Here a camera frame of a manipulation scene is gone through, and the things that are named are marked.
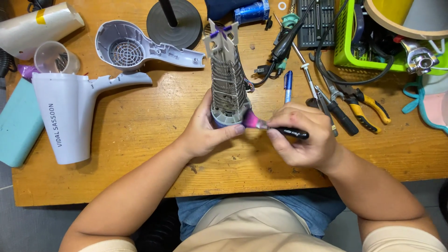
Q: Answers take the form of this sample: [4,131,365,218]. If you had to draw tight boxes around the black and teal soldering iron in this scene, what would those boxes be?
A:
[271,13,303,73]

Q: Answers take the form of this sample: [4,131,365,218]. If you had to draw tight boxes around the long silver screwdriver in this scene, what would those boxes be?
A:
[273,13,339,137]

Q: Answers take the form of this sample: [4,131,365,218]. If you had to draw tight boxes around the shiny blue cylinder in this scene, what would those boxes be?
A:
[233,0,271,25]

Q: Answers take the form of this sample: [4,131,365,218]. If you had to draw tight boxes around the purple bristle brush black handle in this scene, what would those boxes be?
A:
[243,108,310,140]

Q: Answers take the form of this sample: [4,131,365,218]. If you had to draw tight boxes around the small purple plastic piece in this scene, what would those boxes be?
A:
[17,64,40,80]

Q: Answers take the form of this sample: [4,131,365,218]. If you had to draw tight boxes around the blue pen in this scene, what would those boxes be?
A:
[284,70,294,104]

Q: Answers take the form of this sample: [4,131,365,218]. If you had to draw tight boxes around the clear plastic cup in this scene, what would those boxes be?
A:
[34,41,81,74]

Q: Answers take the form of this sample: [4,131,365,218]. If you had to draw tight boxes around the grey hair dryer shell with grille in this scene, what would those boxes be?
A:
[95,20,207,73]

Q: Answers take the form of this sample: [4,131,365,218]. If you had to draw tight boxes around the black round stand base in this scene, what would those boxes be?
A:
[146,0,204,50]

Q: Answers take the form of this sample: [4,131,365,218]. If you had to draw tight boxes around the black power cable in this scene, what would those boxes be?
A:
[314,0,395,87]

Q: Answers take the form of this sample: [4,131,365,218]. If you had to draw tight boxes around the person's right hand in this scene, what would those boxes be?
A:
[266,104,339,173]

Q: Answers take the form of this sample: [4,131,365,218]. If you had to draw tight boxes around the green plastic basket with tools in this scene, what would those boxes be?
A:
[333,0,448,76]

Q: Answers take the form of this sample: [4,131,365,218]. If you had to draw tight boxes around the black screwdriver bit set case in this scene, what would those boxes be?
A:
[296,0,336,50]

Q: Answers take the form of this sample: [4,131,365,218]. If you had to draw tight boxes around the white cone with yellow tape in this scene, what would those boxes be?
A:
[0,2,85,61]

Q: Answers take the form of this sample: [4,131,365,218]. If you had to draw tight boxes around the black stand pole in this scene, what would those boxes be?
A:
[158,0,179,28]

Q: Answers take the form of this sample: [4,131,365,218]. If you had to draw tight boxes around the dark blue cloth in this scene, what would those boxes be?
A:
[204,0,260,21]

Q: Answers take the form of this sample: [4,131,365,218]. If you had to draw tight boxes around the black corrugated hose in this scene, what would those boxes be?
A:
[0,48,17,78]

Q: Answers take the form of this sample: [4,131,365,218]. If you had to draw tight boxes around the person's left hand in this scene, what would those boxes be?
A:
[177,88,246,159]

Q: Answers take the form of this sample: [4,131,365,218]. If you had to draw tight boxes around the black handled pliers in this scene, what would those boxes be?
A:
[309,52,360,137]

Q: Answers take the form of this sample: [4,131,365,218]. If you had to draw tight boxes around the hair dryer heating coil assembly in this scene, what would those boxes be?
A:
[203,19,253,127]

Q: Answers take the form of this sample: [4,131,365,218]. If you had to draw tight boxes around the teal and pink face mask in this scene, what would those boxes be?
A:
[401,75,448,135]

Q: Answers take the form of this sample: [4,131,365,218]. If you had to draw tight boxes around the person's blue denim shorts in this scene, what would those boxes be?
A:
[176,187,347,242]

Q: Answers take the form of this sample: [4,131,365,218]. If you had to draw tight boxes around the yellow handled pliers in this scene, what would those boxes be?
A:
[327,70,392,134]

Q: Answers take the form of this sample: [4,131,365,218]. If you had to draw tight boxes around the teal rectangular box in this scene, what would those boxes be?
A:
[0,77,45,168]

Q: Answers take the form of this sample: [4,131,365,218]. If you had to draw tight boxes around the white hair dryer shell half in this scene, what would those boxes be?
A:
[31,71,153,165]

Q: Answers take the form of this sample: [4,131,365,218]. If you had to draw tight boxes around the chrome metal fitting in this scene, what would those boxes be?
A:
[400,39,440,76]

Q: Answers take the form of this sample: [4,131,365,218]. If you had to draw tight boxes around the person's beige shirt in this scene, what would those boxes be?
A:
[78,196,448,252]

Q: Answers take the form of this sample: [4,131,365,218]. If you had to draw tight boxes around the round wooden rimmed yellow container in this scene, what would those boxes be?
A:
[364,0,448,40]

